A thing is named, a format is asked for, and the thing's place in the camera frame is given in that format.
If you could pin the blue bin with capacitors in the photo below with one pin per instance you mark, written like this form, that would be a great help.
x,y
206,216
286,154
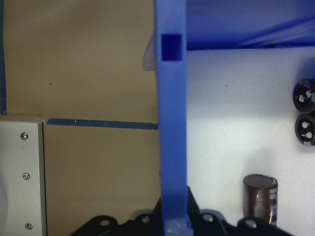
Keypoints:
x,y
172,123

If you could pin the dark cylindrical capacitor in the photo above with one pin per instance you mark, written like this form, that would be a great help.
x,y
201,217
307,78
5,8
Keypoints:
x,y
304,97
262,199
305,131

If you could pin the white foam liner sheet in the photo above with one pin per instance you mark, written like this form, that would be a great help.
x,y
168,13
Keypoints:
x,y
233,123

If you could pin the white square base plate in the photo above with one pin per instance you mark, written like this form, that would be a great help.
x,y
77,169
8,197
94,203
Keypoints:
x,y
24,152

